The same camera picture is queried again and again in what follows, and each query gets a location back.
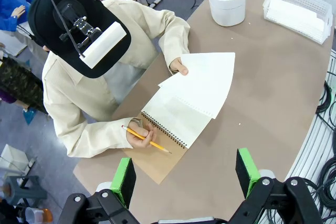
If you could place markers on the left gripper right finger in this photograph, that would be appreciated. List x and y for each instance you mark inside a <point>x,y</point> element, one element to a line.
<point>244,171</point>

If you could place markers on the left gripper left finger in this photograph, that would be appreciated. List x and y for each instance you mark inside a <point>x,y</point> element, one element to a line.
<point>123,176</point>

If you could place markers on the yellow pencil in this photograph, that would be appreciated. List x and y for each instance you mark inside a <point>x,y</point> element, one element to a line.
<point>157,145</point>

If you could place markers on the brown spiral notebook white pages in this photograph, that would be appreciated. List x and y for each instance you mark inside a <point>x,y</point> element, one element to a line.
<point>178,129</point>

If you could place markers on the person's left forearm beige sleeve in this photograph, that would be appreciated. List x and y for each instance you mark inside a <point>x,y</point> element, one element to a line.
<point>173,40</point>

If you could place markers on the person's right forearm beige sleeve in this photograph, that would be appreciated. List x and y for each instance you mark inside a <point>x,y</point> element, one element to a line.
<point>99,134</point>

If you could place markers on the person's right hand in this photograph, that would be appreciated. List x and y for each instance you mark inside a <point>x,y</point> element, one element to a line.
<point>141,136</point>

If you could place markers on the person's left hand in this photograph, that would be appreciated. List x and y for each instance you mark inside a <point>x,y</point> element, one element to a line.
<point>179,66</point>

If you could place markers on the white curved base platform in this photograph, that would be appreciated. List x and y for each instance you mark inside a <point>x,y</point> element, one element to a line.
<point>315,140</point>

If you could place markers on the person in beige shirt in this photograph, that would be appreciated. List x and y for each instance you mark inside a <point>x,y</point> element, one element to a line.
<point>78,98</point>

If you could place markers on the clear container with orange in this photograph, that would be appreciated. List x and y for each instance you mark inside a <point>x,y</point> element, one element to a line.
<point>36,214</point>

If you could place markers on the grey plastic stool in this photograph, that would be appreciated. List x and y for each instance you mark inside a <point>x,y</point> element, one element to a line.
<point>29,192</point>

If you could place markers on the white storage bin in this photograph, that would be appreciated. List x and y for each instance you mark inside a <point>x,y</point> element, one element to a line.
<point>13,155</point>

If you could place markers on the camouflage patterned garment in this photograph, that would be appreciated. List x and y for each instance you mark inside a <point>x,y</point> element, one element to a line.
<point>21,85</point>

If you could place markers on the white lidded trash can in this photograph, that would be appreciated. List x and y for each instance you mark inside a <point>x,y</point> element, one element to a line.
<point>225,11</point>

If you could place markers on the white paper stack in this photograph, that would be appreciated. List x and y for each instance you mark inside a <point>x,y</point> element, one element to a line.
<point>294,16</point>

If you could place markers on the black baseball cap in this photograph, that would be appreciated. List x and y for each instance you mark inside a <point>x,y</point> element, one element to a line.
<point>47,19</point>

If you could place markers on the grey power strip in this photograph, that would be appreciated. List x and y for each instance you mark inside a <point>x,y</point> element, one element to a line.
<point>156,1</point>

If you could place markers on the mannequin in blue shirt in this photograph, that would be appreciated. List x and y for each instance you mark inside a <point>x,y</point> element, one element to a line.
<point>10,3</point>

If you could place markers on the white head camera box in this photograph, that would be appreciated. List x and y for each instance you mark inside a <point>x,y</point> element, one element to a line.
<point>105,44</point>

